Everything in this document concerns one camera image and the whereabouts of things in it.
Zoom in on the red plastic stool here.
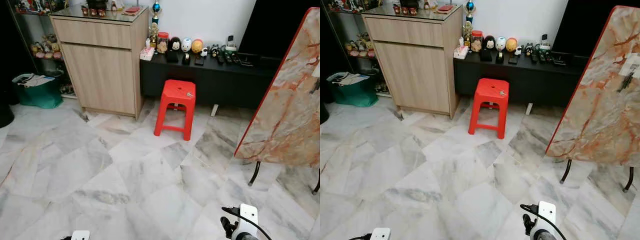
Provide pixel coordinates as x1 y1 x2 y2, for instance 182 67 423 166
468 78 510 140
153 79 197 142

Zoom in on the orange veined marble board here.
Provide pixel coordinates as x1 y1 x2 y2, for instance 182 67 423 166
234 7 321 168
545 5 640 164

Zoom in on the long black tv console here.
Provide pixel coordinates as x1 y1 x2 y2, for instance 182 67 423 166
140 50 281 110
453 49 591 107

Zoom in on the green storage bin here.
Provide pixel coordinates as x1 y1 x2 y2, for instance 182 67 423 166
327 70 379 107
12 70 65 109

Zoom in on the small gold trophy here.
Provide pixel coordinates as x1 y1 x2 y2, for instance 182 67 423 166
148 22 160 48
462 21 474 47

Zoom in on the black television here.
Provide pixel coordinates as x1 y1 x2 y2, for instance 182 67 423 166
239 0 321 60
552 0 640 57

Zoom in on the dark figurine display shelf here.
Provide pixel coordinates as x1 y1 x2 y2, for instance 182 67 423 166
10 0 68 96
322 0 378 96

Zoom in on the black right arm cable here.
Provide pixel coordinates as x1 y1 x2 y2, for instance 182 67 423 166
520 203 568 240
222 206 273 240

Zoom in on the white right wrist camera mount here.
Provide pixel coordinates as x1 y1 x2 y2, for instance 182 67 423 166
537 201 557 233
239 203 259 236

